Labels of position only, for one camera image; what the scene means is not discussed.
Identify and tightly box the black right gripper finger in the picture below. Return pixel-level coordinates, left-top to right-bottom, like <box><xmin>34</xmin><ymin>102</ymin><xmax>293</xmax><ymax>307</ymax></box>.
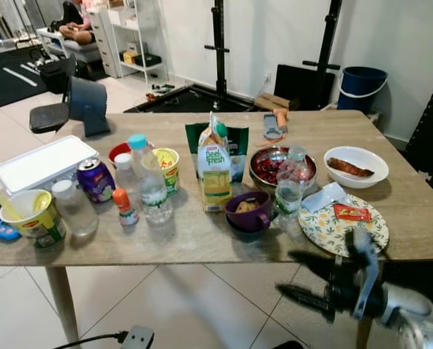
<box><xmin>277</xmin><ymin>286</ymin><xmax>337</xmax><ymax>315</ymax></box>
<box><xmin>289</xmin><ymin>252</ymin><xmax>339</xmax><ymax>283</ymax></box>

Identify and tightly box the purple mug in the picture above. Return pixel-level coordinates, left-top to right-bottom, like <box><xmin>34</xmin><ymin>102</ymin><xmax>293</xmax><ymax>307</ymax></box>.
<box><xmin>224</xmin><ymin>190</ymin><xmax>276</xmax><ymax>234</ymax></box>

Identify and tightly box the floral patterned plate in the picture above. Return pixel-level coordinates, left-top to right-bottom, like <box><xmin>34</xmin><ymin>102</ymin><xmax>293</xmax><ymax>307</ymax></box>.
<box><xmin>297</xmin><ymin>194</ymin><xmax>390</xmax><ymax>259</ymax></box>

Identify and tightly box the red sachet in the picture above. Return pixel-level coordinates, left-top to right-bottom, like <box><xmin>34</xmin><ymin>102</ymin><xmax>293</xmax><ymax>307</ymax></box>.
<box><xmin>332</xmin><ymin>203</ymin><xmax>373</xmax><ymax>223</ymax></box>

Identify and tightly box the white paper packet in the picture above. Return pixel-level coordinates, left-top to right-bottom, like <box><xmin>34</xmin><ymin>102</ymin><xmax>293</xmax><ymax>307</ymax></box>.
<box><xmin>300</xmin><ymin>181</ymin><xmax>353</xmax><ymax>214</ymax></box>

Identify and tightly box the clear water bottle green label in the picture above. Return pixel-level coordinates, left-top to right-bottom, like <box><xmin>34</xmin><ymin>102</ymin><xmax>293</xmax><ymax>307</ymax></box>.
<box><xmin>274</xmin><ymin>145</ymin><xmax>311</xmax><ymax>217</ymax></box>

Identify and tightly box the yellow brown food in mug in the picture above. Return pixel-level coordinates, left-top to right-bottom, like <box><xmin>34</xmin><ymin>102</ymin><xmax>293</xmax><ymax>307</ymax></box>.
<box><xmin>235</xmin><ymin>199</ymin><xmax>259</xmax><ymax>214</ymax></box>

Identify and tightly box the brown sausage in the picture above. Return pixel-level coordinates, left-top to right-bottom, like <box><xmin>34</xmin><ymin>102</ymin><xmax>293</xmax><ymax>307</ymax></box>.
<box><xmin>327</xmin><ymin>157</ymin><xmax>376</xmax><ymax>179</ymax></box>

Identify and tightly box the metal bowl of red berries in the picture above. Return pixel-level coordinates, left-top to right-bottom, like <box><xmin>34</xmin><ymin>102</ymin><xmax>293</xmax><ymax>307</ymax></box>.
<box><xmin>248</xmin><ymin>146</ymin><xmax>318</xmax><ymax>192</ymax></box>

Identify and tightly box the white ceramic bowl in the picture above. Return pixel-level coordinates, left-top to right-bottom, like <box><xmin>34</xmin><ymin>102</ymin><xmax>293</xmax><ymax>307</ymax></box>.
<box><xmin>323</xmin><ymin>146</ymin><xmax>390</xmax><ymax>190</ymax></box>

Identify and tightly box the small blue plastic object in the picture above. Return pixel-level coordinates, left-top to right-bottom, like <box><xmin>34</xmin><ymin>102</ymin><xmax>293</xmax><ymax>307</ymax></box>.
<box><xmin>0</xmin><ymin>220</ymin><xmax>22</xmax><ymax>243</ymax></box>

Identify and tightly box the yellow white juice carton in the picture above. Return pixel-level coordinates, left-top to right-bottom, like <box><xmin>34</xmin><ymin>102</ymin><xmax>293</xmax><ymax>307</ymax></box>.
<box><xmin>196</xmin><ymin>112</ymin><xmax>234</xmax><ymax>213</ymax></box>

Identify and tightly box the dark green food package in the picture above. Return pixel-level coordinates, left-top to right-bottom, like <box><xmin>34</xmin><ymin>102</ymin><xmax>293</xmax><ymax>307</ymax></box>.
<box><xmin>185</xmin><ymin>121</ymin><xmax>250</xmax><ymax>183</ymax></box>

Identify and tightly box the light wooden dining table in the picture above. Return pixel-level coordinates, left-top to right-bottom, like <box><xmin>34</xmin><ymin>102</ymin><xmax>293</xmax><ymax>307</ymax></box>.
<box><xmin>0</xmin><ymin>111</ymin><xmax>433</xmax><ymax>349</ymax></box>

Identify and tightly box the grey and orange small item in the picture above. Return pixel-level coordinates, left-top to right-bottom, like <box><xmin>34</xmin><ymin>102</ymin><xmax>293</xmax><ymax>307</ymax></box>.
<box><xmin>262</xmin><ymin>107</ymin><xmax>290</xmax><ymax>142</ymax></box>

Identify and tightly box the yellow noodle cup open lid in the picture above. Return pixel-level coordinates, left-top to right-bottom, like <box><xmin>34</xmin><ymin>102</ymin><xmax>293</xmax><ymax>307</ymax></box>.
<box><xmin>0</xmin><ymin>189</ymin><xmax>67</xmax><ymax>249</ymax></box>

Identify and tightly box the small flat cardboard box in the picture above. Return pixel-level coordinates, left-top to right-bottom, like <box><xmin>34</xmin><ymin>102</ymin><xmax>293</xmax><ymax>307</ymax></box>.
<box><xmin>253</xmin><ymin>92</ymin><xmax>292</xmax><ymax>112</ymax></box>

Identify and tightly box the black foam mat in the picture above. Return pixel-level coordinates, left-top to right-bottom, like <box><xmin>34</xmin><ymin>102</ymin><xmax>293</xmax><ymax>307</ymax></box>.
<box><xmin>402</xmin><ymin>84</ymin><xmax>433</xmax><ymax>195</ymax></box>

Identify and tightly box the yellow sealed noodle cup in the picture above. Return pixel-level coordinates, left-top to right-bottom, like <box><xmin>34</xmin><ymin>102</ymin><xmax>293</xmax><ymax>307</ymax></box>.
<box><xmin>152</xmin><ymin>148</ymin><xmax>181</xmax><ymax>196</ymax></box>

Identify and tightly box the clear bottle with teal cap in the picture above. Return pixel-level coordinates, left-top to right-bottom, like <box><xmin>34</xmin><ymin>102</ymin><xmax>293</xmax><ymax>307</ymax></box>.
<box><xmin>127</xmin><ymin>134</ymin><xmax>171</xmax><ymax>225</ymax></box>

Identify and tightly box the blue bucket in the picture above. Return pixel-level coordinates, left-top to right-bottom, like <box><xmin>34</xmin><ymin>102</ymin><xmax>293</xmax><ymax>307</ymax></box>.
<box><xmin>337</xmin><ymin>65</ymin><xmax>389</xmax><ymax>114</ymax></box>

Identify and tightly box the squat clear bottle white cap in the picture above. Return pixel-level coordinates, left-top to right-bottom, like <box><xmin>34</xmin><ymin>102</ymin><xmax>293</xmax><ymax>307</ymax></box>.
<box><xmin>51</xmin><ymin>180</ymin><xmax>100</xmax><ymax>237</ymax></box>

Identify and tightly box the white lidded plastic container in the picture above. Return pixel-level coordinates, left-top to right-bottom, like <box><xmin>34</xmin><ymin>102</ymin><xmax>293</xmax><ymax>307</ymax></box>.
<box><xmin>0</xmin><ymin>135</ymin><xmax>100</xmax><ymax>196</ymax></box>

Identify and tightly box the small bottle with orange cap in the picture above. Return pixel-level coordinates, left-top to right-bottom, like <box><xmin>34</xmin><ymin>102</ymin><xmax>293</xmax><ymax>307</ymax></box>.
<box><xmin>112</xmin><ymin>188</ymin><xmax>140</xmax><ymax>227</ymax></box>

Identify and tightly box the slim clear bottle white cap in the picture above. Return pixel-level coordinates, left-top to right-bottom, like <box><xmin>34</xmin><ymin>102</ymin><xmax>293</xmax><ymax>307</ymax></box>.
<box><xmin>113</xmin><ymin>153</ymin><xmax>139</xmax><ymax>191</ymax></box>

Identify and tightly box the purple drink can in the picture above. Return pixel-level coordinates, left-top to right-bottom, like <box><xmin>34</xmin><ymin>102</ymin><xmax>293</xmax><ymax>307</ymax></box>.
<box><xmin>76</xmin><ymin>156</ymin><xmax>116</xmax><ymax>204</ymax></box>

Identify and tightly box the black chair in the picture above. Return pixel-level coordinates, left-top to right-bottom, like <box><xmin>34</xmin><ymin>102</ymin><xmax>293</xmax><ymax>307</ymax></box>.
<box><xmin>28</xmin><ymin>57</ymin><xmax>78</xmax><ymax>136</ymax></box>

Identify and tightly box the black mat with white lines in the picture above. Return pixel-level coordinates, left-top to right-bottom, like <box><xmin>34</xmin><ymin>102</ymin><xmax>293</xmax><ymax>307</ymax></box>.
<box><xmin>0</xmin><ymin>45</ymin><xmax>63</xmax><ymax>111</ymax></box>

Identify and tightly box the black squat rack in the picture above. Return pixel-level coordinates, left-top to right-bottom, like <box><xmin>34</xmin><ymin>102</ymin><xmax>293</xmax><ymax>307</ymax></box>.
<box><xmin>124</xmin><ymin>0</ymin><xmax>344</xmax><ymax>114</ymax></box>

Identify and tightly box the grey blue table fan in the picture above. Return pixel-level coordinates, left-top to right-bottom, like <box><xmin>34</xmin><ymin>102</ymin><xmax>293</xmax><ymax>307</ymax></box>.
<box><xmin>65</xmin><ymin>76</ymin><xmax>111</xmax><ymax>138</ymax></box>

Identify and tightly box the black bag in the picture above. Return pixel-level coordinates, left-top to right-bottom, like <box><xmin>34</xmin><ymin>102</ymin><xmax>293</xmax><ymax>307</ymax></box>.
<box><xmin>40</xmin><ymin>60</ymin><xmax>73</xmax><ymax>95</ymax></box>

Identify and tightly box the white grey bench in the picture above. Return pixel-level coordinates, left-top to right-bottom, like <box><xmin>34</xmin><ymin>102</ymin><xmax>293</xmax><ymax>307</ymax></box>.
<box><xmin>35</xmin><ymin>28</ymin><xmax>101</xmax><ymax>63</ymax></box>

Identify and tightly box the white shelf unit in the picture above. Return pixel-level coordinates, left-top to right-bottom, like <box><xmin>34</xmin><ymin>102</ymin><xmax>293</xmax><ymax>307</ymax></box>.
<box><xmin>87</xmin><ymin>0</ymin><xmax>166</xmax><ymax>81</ymax></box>

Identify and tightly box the seated person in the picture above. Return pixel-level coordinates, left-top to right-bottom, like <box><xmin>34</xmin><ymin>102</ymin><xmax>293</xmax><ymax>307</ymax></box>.
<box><xmin>58</xmin><ymin>0</ymin><xmax>96</xmax><ymax>45</ymax></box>

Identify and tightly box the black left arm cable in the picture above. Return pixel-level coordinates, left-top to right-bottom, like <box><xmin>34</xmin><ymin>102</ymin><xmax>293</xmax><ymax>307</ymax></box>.
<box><xmin>53</xmin><ymin>332</ymin><xmax>129</xmax><ymax>349</ymax></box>

